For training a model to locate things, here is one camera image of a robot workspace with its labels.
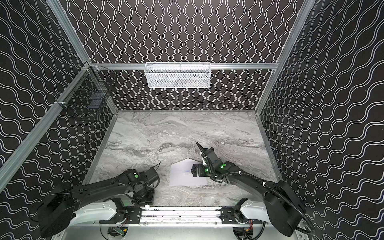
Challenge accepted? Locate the white envelope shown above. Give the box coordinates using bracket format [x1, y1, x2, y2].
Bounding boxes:
[170, 159, 207, 187]

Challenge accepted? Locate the aluminium corner post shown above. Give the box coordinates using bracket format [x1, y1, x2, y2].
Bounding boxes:
[47, 0, 91, 63]
[255, 0, 316, 115]

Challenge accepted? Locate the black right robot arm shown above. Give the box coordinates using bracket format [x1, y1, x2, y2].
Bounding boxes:
[191, 143, 306, 237]

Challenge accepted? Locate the white wire mesh basket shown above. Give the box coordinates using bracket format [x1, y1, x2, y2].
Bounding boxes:
[144, 62, 212, 89]

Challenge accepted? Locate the aluminium corner post left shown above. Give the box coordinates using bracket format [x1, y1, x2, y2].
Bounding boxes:
[47, 0, 91, 63]

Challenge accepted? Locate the black wire basket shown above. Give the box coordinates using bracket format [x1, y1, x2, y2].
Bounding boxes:
[59, 66, 118, 122]

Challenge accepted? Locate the aluminium left side rail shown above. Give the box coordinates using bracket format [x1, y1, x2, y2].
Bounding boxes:
[1, 63, 90, 191]

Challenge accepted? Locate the aluminium corner post right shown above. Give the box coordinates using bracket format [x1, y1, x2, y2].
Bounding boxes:
[255, 0, 316, 115]

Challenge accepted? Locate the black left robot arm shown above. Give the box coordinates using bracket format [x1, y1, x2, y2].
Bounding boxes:
[37, 167, 160, 238]

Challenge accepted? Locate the aluminium back crossbar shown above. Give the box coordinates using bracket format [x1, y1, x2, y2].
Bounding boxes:
[91, 62, 278, 71]

